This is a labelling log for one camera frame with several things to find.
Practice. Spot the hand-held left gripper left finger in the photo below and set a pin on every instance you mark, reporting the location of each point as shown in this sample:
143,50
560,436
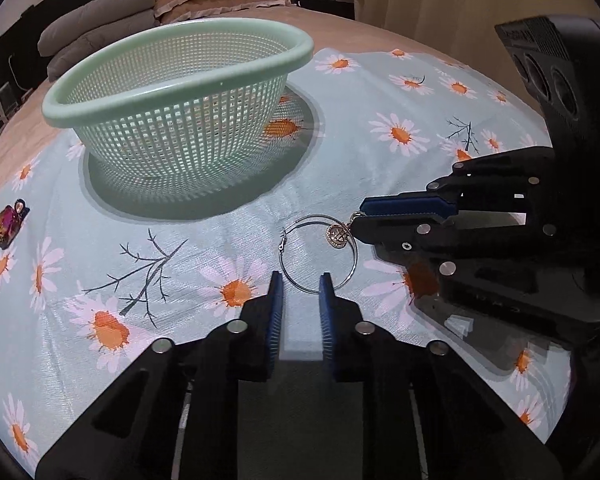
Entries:
276,315

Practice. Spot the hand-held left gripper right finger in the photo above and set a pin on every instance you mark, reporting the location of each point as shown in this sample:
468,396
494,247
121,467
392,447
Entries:
326,315

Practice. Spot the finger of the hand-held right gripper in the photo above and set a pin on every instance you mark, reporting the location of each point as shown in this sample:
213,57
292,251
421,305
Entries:
404,205
394,235

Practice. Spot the small round charm earring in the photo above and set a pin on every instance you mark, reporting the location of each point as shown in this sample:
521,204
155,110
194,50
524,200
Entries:
337,236

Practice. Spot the silver hoop earring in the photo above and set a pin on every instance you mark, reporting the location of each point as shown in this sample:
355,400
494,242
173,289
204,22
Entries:
282,245

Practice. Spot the green plastic mesh basket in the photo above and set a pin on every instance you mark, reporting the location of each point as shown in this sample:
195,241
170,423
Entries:
180,125

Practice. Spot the blue daisy print cloth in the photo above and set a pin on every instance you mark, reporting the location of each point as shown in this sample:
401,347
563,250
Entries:
220,232

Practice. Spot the cream curtain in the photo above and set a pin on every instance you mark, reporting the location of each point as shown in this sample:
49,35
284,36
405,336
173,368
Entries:
454,10

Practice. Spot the dark nightstand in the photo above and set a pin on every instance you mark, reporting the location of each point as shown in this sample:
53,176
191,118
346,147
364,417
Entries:
330,7

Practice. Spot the iridescent hair clip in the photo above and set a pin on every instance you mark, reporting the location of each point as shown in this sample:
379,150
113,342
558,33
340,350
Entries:
7,225

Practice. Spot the white bedside device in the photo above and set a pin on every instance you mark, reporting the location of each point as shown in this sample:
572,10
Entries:
4,105

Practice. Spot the black headboard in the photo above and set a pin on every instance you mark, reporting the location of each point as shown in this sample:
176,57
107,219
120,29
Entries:
5,60

